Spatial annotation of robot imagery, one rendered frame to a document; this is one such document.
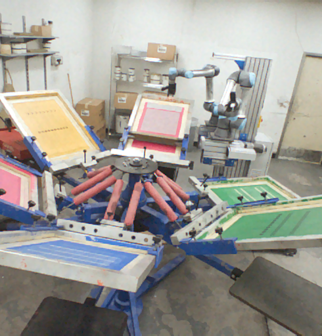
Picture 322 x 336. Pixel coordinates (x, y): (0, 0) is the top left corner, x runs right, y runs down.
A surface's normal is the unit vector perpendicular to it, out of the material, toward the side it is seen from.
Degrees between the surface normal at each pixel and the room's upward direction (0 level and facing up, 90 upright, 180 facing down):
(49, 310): 0
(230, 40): 90
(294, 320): 0
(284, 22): 90
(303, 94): 90
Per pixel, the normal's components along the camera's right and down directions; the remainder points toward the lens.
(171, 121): 0.00, -0.58
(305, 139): -0.15, 0.37
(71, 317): 0.11, -0.92
